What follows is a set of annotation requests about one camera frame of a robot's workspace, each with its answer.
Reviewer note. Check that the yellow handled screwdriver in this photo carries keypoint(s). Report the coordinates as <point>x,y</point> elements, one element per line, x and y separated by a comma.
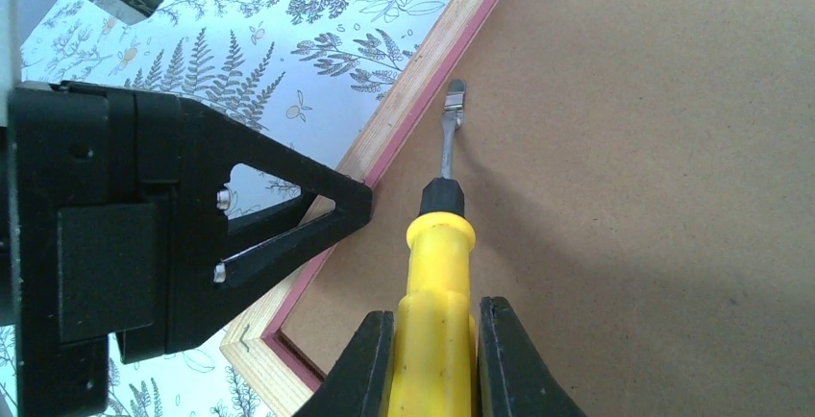
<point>434,363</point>

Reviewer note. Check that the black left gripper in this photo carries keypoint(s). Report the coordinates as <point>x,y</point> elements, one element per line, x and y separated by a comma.
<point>91,175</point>

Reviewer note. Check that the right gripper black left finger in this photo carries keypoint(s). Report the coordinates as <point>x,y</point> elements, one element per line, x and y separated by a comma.
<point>356,386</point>

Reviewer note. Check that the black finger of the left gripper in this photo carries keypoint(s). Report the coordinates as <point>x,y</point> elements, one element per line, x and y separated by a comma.
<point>221,265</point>

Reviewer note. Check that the pink wooden photo frame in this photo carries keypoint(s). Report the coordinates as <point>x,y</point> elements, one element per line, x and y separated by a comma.
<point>640,175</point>

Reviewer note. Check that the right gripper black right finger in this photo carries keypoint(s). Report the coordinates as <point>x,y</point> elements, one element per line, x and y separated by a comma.
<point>513,379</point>

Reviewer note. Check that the floral patterned table mat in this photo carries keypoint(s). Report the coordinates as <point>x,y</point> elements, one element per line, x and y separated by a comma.
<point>342,82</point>

